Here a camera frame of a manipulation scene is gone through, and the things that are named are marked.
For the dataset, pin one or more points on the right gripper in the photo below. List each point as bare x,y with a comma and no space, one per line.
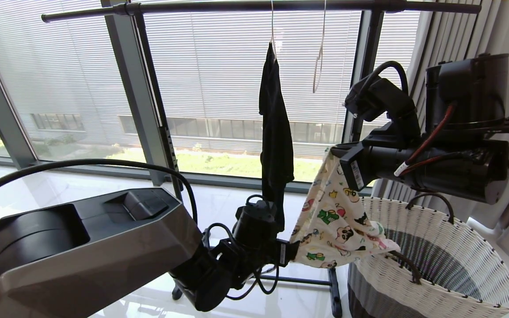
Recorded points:
449,172

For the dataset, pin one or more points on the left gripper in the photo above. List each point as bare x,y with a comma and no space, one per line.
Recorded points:
287,254

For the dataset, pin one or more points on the cream printed garment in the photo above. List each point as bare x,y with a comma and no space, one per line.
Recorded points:
338,221

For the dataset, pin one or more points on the black garment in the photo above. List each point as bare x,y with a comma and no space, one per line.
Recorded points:
276,132

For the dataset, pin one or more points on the pink clothes hanger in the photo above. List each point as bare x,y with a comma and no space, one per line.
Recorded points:
319,62
273,26

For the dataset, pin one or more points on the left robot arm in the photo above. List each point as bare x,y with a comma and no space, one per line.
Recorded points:
82,256

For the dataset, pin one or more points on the white laundry basket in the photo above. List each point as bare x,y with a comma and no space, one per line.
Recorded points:
457,265

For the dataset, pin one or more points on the black clothes rack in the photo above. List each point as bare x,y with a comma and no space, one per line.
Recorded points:
259,6

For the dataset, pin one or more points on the beige curtain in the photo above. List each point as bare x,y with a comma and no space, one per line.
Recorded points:
449,31

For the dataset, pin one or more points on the window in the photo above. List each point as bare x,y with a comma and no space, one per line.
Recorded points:
214,88

